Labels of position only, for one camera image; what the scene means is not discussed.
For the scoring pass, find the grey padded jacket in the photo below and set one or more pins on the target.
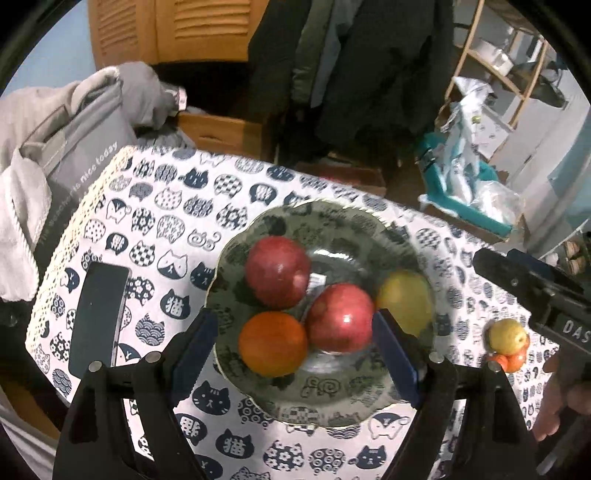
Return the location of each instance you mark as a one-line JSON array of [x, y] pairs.
[[143, 92]]

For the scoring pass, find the wooden louvered wardrobe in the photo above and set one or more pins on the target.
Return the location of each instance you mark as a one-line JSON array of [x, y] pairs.
[[184, 27]]

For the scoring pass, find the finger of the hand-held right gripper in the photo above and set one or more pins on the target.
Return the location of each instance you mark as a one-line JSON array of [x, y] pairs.
[[508, 270]]

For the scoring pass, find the grey fabric storage bag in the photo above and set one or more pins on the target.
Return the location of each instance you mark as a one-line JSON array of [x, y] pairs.
[[78, 157]]

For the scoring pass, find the dark jacket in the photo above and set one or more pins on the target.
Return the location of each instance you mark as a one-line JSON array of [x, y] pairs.
[[277, 55]]

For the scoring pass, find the person's right hand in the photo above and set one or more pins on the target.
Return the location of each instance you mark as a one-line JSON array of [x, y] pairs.
[[577, 399]]

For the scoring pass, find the cat print tablecloth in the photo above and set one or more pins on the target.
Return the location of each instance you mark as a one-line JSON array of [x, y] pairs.
[[152, 207]]

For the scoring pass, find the green glass plate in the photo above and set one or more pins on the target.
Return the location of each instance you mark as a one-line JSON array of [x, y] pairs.
[[332, 230]]

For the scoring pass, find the clear plastic bag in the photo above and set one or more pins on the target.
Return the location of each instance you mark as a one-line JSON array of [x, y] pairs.
[[498, 198]]

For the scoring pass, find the black hooded coat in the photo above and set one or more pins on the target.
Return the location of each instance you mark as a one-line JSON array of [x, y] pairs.
[[383, 69]]

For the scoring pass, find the red apple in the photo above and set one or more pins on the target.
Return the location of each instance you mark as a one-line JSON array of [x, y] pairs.
[[277, 271], [340, 318]]

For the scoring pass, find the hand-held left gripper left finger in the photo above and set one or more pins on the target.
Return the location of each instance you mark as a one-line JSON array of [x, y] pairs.
[[194, 350]]

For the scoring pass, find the black smartphone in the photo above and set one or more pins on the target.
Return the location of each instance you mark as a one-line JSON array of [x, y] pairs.
[[99, 318]]

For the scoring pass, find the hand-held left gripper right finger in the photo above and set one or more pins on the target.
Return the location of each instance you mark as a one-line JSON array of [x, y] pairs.
[[397, 355]]

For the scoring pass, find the grey coat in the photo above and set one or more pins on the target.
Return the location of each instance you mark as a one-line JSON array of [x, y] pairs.
[[314, 55]]

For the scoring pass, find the large cardboard box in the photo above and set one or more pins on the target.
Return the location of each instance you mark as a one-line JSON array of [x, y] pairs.
[[461, 226]]

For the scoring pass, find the wooden shelf rack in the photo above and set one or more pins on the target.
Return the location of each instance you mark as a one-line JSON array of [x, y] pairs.
[[465, 53]]

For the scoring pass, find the teal plastic basket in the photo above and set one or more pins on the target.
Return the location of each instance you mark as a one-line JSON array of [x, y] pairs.
[[488, 173]]

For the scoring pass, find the white cooking pot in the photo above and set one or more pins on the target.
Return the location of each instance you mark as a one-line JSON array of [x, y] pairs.
[[494, 55]]

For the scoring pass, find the metal steamer pot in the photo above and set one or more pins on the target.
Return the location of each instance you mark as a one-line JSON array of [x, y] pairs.
[[549, 87]]

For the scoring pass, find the cardboard box with red label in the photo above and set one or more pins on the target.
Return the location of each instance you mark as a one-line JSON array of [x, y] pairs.
[[351, 177]]

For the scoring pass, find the yellow-green apple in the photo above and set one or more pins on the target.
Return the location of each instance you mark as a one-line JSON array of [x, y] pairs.
[[508, 336]]

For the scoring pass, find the yellow pear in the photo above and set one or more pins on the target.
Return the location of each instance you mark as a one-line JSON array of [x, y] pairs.
[[406, 295]]

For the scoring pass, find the white printed rice bag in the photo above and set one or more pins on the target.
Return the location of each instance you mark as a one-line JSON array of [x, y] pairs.
[[466, 152]]

